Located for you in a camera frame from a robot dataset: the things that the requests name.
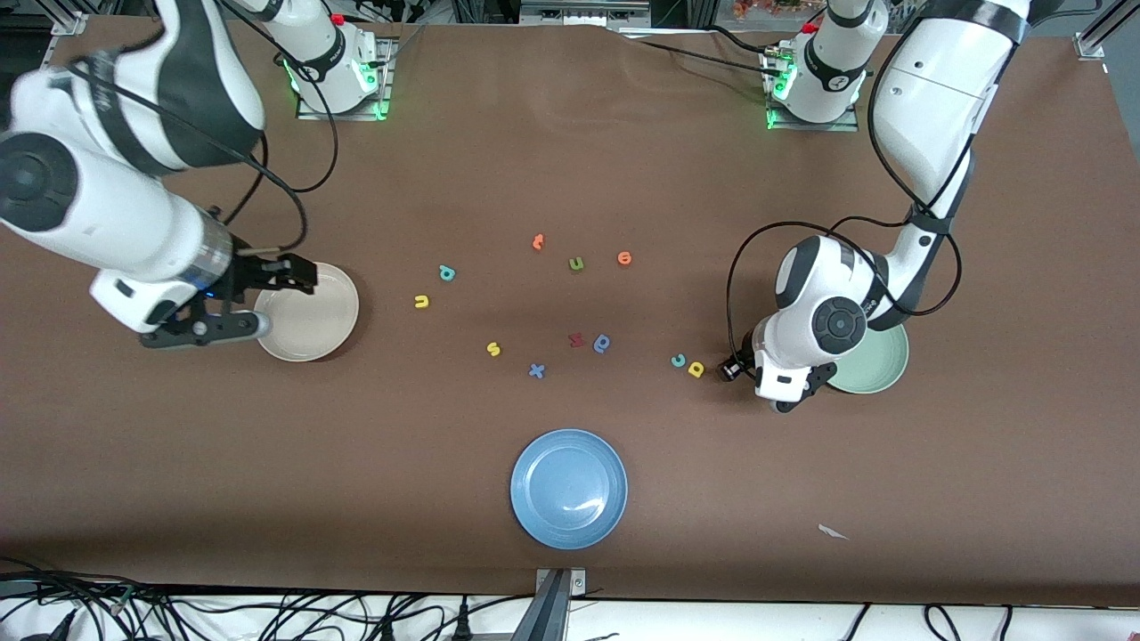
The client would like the beige brown plate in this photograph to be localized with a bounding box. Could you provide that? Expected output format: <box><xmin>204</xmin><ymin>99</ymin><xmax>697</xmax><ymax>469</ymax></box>
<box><xmin>253</xmin><ymin>261</ymin><xmax>361</xmax><ymax>363</ymax></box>

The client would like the green plate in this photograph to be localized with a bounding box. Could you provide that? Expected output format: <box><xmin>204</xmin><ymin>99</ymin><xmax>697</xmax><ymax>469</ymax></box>
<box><xmin>828</xmin><ymin>322</ymin><xmax>910</xmax><ymax>395</ymax></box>

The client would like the blue plate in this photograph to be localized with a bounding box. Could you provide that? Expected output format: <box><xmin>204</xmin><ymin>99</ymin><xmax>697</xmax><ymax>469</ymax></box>
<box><xmin>509</xmin><ymin>428</ymin><xmax>630</xmax><ymax>551</ymax></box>

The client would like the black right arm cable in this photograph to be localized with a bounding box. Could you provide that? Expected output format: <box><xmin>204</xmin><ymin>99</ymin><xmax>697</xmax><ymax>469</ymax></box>
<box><xmin>62</xmin><ymin>0</ymin><xmax>341</xmax><ymax>259</ymax></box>

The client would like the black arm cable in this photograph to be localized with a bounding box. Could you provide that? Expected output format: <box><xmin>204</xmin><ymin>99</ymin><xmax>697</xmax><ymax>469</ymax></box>
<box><xmin>62</xmin><ymin>0</ymin><xmax>341</xmax><ymax>259</ymax></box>
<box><xmin>726</xmin><ymin>0</ymin><xmax>965</xmax><ymax>361</ymax></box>

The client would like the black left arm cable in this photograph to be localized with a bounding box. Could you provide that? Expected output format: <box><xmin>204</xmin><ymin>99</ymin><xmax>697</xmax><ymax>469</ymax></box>
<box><xmin>726</xmin><ymin>0</ymin><xmax>965</xmax><ymax>361</ymax></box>

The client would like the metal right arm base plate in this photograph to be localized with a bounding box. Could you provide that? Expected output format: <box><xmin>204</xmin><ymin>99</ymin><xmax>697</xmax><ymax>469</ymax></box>
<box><xmin>297</xmin><ymin>36</ymin><xmax>394</xmax><ymax>122</ymax></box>

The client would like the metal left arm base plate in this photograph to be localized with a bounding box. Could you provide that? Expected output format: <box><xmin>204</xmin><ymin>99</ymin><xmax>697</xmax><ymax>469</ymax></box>
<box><xmin>763</xmin><ymin>49</ymin><xmax>861</xmax><ymax>134</ymax></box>

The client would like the grey metal mount post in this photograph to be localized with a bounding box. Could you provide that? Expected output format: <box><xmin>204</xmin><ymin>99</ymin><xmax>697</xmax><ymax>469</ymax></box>
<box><xmin>510</xmin><ymin>567</ymin><xmax>588</xmax><ymax>641</ymax></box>

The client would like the black base cable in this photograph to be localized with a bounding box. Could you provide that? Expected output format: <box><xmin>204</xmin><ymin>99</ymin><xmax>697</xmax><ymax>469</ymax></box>
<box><xmin>708</xmin><ymin>25</ymin><xmax>774</xmax><ymax>54</ymax></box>
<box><xmin>637</xmin><ymin>39</ymin><xmax>778</xmax><ymax>76</ymax></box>

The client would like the grey metal rail box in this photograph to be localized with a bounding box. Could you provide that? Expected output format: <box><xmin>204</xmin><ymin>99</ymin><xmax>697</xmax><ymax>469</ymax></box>
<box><xmin>519</xmin><ymin>0</ymin><xmax>651</xmax><ymax>28</ymax></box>

